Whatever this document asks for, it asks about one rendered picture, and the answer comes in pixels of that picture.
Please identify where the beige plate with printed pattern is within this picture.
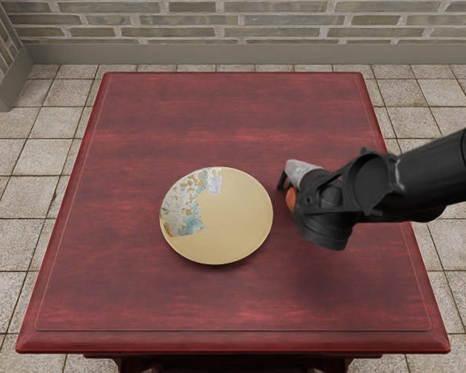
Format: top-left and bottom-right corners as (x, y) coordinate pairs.
(159, 166), (274, 266)

